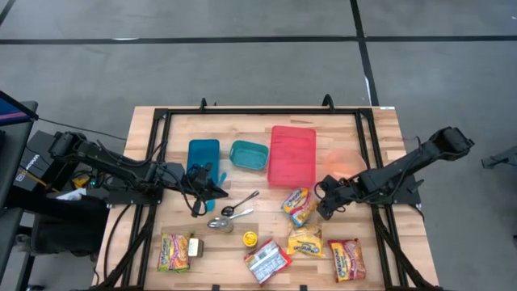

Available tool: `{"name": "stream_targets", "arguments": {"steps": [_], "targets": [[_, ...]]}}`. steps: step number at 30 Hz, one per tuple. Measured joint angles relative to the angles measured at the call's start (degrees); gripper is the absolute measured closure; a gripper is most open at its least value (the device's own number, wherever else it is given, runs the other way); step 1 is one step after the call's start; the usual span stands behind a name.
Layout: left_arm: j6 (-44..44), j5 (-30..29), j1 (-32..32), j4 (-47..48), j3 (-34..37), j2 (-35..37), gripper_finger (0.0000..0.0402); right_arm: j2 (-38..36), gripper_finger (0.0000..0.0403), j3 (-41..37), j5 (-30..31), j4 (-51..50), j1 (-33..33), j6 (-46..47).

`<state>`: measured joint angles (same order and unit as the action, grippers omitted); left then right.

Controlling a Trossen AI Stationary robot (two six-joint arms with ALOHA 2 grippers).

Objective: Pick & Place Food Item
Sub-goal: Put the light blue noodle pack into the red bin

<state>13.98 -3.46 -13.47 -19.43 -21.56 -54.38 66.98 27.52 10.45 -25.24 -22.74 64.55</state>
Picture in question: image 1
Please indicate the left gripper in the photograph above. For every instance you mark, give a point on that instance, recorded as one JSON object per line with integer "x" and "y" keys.
{"x": 179, "y": 180}

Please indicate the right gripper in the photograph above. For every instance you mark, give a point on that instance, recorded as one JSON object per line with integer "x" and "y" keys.
{"x": 345, "y": 193}

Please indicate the blue yellow ramen packet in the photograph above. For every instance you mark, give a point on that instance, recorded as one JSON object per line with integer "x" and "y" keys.
{"x": 299, "y": 204}

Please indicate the clear herb spice jar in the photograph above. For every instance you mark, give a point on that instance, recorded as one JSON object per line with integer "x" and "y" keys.
{"x": 225, "y": 224}

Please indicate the brown yellow-lid spice jar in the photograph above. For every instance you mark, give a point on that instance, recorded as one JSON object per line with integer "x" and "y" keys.
{"x": 250, "y": 239}

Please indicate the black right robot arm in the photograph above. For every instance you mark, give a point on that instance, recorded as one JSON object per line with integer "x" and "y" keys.
{"x": 412, "y": 165}

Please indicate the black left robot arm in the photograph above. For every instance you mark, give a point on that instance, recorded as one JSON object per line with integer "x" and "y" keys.
{"x": 109, "y": 161}

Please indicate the dark metal spoon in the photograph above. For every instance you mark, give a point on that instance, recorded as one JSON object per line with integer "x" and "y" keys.
{"x": 227, "y": 210}

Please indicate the silver metal spoon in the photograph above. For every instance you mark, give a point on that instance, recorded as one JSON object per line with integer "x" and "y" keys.
{"x": 242, "y": 213}

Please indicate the blue plastic bin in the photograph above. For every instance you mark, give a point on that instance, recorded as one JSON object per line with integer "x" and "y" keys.
{"x": 202, "y": 155}

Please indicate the teal plastic basket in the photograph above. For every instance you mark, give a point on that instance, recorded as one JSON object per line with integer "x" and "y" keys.
{"x": 249, "y": 155}

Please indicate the orange red ramen packet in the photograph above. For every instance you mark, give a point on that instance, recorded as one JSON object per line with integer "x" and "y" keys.
{"x": 347, "y": 259}

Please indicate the small cream tin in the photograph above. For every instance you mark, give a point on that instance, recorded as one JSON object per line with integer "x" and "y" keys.
{"x": 196, "y": 247}

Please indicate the red plastic bin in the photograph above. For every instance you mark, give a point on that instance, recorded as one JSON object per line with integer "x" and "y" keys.
{"x": 291, "y": 155}

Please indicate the green pink ramen packet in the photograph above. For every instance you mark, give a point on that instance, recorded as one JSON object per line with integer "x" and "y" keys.
{"x": 173, "y": 252}

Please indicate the red white ramen packet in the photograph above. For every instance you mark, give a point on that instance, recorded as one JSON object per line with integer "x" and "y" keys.
{"x": 266, "y": 262}

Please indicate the white paper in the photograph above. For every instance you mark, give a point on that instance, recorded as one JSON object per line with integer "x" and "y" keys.
{"x": 72, "y": 196}

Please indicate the black box white logo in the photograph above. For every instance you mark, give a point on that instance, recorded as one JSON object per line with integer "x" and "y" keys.
{"x": 36, "y": 157}

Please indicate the black side desk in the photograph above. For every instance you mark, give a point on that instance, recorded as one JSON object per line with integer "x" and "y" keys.
{"x": 10, "y": 161}

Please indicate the blue-screen monitor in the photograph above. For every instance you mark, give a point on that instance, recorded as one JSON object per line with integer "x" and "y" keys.
{"x": 12, "y": 113}

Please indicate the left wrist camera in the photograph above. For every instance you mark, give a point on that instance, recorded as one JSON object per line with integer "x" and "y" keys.
{"x": 200, "y": 173}

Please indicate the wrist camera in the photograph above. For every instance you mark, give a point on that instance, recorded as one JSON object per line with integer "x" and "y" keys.
{"x": 200, "y": 173}
{"x": 330, "y": 182}

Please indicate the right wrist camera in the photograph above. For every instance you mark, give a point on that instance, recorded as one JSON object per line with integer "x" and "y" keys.
{"x": 330, "y": 182}

